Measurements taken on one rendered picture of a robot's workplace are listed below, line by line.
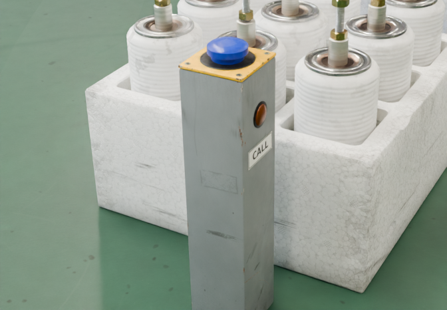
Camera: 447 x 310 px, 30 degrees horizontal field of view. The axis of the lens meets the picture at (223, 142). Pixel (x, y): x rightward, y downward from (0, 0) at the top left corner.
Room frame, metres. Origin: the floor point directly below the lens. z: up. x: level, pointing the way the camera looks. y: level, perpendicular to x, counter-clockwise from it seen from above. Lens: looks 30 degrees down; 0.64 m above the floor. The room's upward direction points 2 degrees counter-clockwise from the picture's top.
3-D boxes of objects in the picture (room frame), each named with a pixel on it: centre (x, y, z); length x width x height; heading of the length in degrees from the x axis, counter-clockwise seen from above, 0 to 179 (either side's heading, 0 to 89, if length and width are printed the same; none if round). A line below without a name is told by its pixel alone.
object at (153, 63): (0.99, 0.07, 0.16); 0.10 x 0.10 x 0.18
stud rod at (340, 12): (0.86, -0.13, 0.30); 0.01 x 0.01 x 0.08
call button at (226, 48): (0.74, -0.01, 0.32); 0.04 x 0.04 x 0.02
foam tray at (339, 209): (1.03, -0.09, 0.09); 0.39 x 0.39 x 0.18; 59
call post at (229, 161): (0.74, -0.01, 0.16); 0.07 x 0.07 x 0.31; 59
